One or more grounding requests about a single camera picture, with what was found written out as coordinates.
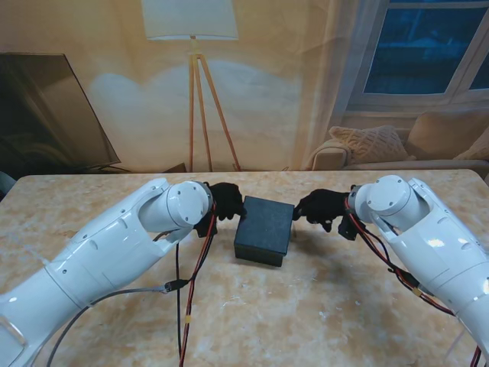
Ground dark grey chair edge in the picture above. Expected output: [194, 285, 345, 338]
[0, 170, 16, 200]

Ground red black right arm cables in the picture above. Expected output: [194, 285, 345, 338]
[343, 206, 482, 367]

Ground red black arm cables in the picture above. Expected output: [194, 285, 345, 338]
[47, 202, 221, 367]
[343, 206, 482, 367]

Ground red black left arm cables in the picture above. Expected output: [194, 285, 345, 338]
[47, 202, 221, 367]

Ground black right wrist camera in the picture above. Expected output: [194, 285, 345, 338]
[338, 216, 360, 242]

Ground black gift box lid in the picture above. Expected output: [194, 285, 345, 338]
[234, 195, 295, 257]

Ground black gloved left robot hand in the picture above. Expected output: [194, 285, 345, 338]
[209, 182, 248, 222]

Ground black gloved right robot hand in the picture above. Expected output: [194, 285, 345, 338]
[292, 189, 351, 232]

